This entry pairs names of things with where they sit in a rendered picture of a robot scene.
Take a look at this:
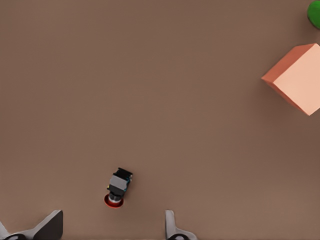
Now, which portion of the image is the red button switch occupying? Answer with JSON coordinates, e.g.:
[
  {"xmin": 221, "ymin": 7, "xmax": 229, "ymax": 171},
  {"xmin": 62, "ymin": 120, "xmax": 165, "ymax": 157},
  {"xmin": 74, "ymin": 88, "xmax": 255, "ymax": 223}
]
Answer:
[{"xmin": 103, "ymin": 167, "xmax": 134, "ymax": 209}]

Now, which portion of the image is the peach orange cube block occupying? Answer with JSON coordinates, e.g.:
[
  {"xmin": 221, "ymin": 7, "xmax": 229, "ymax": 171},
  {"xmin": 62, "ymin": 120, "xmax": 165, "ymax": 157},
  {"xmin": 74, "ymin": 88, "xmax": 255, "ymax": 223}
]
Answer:
[{"xmin": 260, "ymin": 42, "xmax": 320, "ymax": 117}]

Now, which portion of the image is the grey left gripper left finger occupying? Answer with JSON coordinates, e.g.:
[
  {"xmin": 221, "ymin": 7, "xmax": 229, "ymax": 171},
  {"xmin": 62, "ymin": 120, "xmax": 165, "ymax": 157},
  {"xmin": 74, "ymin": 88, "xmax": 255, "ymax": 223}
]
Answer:
[{"xmin": 0, "ymin": 209, "xmax": 64, "ymax": 240}]

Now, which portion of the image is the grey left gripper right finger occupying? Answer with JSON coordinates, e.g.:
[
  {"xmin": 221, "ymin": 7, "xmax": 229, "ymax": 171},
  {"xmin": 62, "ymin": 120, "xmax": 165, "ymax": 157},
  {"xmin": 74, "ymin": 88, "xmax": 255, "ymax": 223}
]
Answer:
[{"xmin": 164, "ymin": 209, "xmax": 198, "ymax": 240}]

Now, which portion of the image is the green round object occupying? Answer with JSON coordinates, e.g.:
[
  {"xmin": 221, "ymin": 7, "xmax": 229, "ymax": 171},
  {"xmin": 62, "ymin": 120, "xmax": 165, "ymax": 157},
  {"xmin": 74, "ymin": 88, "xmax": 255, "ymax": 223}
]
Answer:
[{"xmin": 306, "ymin": 0, "xmax": 320, "ymax": 29}]

